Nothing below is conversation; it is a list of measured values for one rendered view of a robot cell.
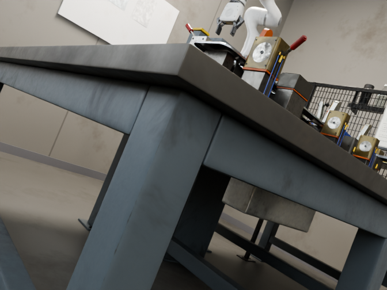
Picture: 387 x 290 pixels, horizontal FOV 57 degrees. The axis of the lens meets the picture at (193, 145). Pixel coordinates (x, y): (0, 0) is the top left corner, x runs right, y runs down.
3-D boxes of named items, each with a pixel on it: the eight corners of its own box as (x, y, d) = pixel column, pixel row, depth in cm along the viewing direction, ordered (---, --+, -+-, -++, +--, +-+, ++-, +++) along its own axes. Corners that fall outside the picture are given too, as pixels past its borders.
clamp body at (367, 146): (358, 202, 181) (382, 138, 182) (336, 194, 190) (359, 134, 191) (362, 205, 186) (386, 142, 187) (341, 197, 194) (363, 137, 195)
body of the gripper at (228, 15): (225, -2, 178) (216, 18, 177) (242, -2, 171) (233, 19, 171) (232, 7, 184) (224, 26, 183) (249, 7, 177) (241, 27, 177)
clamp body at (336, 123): (324, 185, 159) (352, 113, 160) (301, 177, 168) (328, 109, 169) (330, 189, 164) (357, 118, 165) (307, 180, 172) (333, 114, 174)
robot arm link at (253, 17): (242, 88, 218) (218, 80, 224) (247, 90, 229) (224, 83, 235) (270, 7, 211) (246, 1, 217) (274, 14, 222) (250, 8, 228)
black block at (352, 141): (340, 194, 175) (361, 138, 176) (321, 187, 182) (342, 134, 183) (344, 196, 179) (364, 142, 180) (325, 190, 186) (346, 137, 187)
